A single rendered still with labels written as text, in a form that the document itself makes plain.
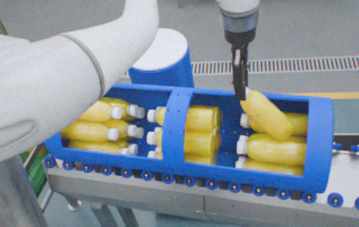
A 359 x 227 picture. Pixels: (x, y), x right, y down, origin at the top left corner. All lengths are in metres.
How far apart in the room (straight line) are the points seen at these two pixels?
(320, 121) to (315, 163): 0.11
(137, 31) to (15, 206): 0.37
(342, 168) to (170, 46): 0.83
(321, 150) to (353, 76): 2.03
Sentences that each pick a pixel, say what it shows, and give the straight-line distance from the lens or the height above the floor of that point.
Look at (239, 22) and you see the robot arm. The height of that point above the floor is 1.56.
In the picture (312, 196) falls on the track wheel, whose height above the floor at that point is 0.97.
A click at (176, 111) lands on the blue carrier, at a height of 1.23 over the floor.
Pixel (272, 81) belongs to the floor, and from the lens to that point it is 3.02.
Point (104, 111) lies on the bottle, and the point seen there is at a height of 1.18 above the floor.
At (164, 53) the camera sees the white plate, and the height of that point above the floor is 1.04.
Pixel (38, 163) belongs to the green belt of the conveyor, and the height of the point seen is 0.90.
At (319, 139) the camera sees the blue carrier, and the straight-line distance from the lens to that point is 1.12.
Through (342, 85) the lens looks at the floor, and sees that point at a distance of 3.04.
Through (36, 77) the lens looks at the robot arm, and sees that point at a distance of 0.46.
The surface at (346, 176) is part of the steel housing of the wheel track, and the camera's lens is 1.41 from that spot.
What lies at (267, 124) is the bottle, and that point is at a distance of 1.15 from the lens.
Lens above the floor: 2.08
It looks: 47 degrees down
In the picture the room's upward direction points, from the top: 11 degrees counter-clockwise
